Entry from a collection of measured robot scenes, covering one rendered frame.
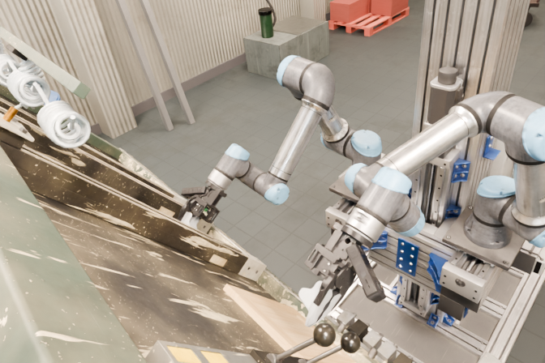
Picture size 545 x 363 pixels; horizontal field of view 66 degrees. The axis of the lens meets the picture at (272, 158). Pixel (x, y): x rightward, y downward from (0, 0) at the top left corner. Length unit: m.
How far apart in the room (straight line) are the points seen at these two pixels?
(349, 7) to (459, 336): 5.12
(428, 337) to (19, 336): 2.14
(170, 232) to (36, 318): 0.94
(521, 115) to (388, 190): 0.41
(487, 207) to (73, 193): 1.22
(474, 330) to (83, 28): 3.83
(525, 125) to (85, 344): 1.00
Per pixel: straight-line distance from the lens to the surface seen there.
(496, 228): 1.60
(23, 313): 0.38
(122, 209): 1.17
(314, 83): 1.38
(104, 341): 0.40
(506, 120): 1.16
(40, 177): 1.06
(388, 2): 6.86
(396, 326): 2.38
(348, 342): 0.86
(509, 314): 2.55
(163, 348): 0.61
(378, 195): 0.89
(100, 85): 4.54
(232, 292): 1.23
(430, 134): 1.13
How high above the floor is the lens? 2.18
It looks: 35 degrees down
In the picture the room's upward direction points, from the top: 7 degrees counter-clockwise
